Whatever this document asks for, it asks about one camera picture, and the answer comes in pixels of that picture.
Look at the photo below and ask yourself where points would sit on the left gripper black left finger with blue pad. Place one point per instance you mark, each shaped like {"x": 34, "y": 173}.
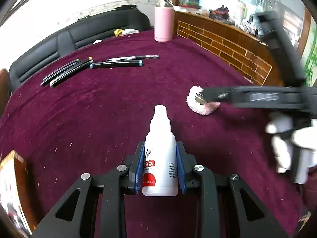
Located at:
{"x": 95, "y": 204}

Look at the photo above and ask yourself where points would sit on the black pen far left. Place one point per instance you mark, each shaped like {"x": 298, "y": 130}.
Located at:
{"x": 57, "y": 72}

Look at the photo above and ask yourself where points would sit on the black leather headboard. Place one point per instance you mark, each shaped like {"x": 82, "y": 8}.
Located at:
{"x": 73, "y": 37}

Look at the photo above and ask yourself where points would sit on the pink thermos bottle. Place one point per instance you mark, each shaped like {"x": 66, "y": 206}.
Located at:
{"x": 164, "y": 20}

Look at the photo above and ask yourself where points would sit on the white bottle red label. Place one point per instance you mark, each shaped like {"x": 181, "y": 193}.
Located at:
{"x": 160, "y": 175}

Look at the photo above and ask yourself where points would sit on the dark red velvet bedspread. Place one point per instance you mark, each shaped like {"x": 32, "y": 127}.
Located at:
{"x": 90, "y": 122}

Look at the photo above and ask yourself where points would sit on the black pen blue tip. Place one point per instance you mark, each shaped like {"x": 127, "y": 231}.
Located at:
{"x": 116, "y": 64}

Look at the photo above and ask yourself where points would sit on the wooden dresser with clutter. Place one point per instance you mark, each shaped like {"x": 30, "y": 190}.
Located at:
{"x": 245, "y": 53}

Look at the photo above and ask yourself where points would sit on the black pen gold trim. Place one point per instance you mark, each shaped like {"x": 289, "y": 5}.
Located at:
{"x": 71, "y": 72}

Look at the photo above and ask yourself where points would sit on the mirror over dresser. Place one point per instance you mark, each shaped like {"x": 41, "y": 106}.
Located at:
{"x": 241, "y": 13}

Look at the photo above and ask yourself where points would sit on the silver black pen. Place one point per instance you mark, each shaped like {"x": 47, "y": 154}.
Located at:
{"x": 142, "y": 57}

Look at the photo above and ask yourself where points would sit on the white gold-edged storage box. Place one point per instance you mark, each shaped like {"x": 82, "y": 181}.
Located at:
{"x": 18, "y": 217}

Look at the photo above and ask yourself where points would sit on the white gloved right hand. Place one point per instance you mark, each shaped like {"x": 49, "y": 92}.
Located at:
{"x": 294, "y": 150}

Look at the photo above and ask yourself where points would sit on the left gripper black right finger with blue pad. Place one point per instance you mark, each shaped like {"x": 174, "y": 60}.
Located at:
{"x": 226, "y": 206}

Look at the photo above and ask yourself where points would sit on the yellow object on bed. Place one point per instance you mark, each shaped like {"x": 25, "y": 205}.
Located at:
{"x": 118, "y": 32}

